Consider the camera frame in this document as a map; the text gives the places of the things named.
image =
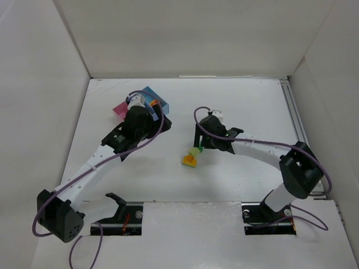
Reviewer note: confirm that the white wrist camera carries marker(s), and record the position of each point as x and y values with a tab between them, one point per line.
135	100
217	113

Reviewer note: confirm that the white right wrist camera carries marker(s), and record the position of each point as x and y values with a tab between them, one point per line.
217	113

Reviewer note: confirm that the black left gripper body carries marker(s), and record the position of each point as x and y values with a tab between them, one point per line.
158	120

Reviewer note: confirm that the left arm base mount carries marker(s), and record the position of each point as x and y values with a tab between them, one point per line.
126	221

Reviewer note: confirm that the light blue drawer bin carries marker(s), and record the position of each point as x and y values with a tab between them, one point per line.
151	95

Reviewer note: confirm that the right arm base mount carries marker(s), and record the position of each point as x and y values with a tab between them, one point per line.
259	219

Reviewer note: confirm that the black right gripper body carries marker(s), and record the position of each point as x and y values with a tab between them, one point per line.
200	132

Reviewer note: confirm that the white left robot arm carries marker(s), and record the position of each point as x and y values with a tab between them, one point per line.
63	211

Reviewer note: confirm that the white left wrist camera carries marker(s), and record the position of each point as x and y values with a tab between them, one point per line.
135	100

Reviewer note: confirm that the light green and green lego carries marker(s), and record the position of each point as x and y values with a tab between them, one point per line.
194	151

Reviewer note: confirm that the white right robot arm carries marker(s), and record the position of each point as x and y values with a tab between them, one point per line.
299	168

